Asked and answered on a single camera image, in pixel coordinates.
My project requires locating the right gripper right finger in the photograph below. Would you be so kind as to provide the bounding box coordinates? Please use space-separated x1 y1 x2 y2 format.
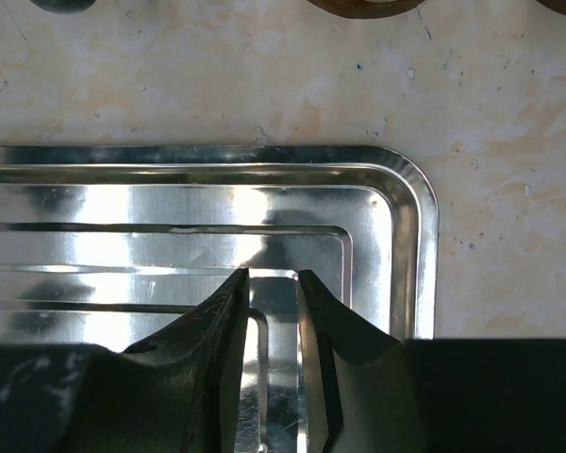
298 270 429 452

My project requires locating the grey cup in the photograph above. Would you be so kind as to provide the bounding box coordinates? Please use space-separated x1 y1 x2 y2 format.
31 0 95 14

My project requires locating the metal tray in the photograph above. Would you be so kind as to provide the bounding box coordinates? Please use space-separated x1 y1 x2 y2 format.
0 145 439 452

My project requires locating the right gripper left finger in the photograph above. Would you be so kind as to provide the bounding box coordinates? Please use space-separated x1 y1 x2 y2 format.
117 266 250 453

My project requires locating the dark wooden coaster front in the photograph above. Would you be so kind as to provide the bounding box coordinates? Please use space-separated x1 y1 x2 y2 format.
309 0 424 19

